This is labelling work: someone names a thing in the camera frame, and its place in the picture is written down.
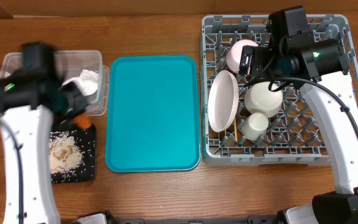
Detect white cup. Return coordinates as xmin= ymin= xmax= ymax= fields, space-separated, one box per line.
xmin=241 ymin=113 xmax=269 ymax=141

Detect grey dishwasher rack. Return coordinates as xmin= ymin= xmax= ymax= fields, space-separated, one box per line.
xmin=200 ymin=14 xmax=358 ymax=167

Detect rice and peanut scraps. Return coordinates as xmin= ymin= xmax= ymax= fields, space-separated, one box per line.
xmin=48 ymin=130 xmax=96 ymax=183

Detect pink plate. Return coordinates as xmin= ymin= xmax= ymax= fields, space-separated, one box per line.
xmin=208 ymin=70 xmax=239 ymax=133

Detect pink bowl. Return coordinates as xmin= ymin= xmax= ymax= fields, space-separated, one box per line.
xmin=226 ymin=39 xmax=259 ymax=73

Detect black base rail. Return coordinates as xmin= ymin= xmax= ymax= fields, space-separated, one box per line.
xmin=70 ymin=211 xmax=279 ymax=224

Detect white bowl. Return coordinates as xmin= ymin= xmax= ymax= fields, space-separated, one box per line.
xmin=244 ymin=82 xmax=283 ymax=118

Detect black plastic tray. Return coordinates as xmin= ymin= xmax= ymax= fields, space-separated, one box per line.
xmin=50 ymin=123 xmax=98 ymax=184

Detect teal serving tray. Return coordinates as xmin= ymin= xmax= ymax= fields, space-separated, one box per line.
xmin=105 ymin=55 xmax=201 ymax=173

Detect orange carrot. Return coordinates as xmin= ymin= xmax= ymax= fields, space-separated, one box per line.
xmin=72 ymin=113 xmax=92 ymax=129

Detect clear plastic waste bin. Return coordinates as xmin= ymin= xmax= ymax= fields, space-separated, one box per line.
xmin=0 ymin=44 xmax=107 ymax=122

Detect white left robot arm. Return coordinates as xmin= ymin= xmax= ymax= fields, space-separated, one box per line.
xmin=0 ymin=42 xmax=88 ymax=223

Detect white napkin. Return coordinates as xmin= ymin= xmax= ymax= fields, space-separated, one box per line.
xmin=63 ymin=70 xmax=99 ymax=96

